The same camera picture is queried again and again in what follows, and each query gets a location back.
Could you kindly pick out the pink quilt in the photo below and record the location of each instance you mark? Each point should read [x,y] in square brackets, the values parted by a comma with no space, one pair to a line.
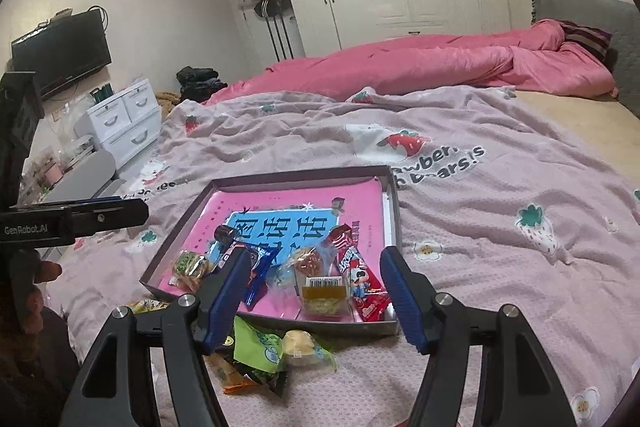
[425,62]

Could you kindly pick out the beige bed sheet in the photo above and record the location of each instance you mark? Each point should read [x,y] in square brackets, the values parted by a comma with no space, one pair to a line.
[575,117]

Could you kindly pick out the dark green container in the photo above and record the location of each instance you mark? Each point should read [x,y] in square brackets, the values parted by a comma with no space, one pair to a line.
[100,94]

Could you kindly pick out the dark striped pillow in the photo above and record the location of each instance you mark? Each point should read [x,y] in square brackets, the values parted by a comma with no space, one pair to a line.
[587,39]

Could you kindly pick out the lilac printed blanket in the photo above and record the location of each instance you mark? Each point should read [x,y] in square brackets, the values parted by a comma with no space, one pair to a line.
[500,232]

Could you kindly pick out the clear pastry box with label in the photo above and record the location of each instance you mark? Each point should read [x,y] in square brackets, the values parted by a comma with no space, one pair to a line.
[325,302]

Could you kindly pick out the brown plush blanket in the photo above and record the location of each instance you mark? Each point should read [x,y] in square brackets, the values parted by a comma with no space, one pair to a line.
[167,102]

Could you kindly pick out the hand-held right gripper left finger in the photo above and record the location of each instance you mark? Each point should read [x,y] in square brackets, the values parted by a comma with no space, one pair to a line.
[227,287]

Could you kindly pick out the blue cookie packet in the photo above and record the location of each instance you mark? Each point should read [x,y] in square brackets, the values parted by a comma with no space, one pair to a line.
[257,272]

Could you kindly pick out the white drawer cabinet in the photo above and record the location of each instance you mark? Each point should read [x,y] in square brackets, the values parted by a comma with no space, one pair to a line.
[125,127]

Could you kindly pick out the small dark round snack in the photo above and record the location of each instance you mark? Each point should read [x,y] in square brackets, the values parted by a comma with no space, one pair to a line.
[225,234]

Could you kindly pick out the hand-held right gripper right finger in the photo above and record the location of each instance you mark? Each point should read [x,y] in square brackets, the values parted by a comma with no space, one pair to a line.
[400,292]

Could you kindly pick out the red snack stick packet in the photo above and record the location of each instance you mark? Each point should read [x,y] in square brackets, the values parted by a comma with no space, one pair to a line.
[357,277]

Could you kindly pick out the person's left hand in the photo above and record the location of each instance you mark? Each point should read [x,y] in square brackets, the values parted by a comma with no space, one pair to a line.
[47,271]

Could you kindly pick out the light green snack packet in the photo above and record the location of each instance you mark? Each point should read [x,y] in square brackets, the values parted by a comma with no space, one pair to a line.
[260,344]

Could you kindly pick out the dark cardboard box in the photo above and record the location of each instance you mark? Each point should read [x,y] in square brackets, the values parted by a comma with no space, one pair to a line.
[320,326]

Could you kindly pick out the black snack packet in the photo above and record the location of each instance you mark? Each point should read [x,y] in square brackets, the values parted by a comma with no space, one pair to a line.
[265,379]

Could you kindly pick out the yellow pastry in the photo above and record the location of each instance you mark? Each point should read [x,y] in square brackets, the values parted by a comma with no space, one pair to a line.
[302,344]

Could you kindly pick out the black television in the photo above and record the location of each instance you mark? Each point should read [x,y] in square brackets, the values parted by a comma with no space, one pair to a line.
[60,52]

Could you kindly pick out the reddish pastry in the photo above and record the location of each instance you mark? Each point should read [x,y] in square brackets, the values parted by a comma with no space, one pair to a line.
[307,264]

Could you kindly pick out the yellow snack packet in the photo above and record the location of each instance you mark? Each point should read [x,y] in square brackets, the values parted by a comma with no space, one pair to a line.
[147,306]

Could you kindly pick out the grey padded headboard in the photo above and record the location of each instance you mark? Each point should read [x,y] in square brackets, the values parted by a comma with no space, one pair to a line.
[625,37]

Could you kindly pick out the gold green pastry packet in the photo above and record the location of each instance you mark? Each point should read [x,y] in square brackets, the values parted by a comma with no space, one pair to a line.
[190,264]

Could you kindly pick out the black clothes pile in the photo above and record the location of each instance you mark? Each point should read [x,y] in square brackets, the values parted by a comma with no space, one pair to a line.
[200,82]

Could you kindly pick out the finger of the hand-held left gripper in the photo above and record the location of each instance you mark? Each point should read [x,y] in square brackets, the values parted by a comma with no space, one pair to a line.
[110,217]
[65,203]

